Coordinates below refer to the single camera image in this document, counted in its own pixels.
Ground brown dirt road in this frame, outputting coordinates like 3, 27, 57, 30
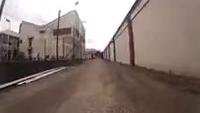
0, 51, 200, 113

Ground pale street lamp pole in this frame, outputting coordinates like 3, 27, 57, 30
70, 0, 80, 61

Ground pale planks on ground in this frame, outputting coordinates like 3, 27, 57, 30
0, 61, 68, 99

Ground large pale building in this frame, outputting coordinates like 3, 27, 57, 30
17, 6, 89, 64

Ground low grey building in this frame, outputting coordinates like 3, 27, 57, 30
0, 28, 21, 64

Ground tall wire fence, dark base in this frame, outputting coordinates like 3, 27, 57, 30
0, 0, 89, 96

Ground long pale wall, brown posts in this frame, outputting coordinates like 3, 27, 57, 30
100, 0, 200, 82

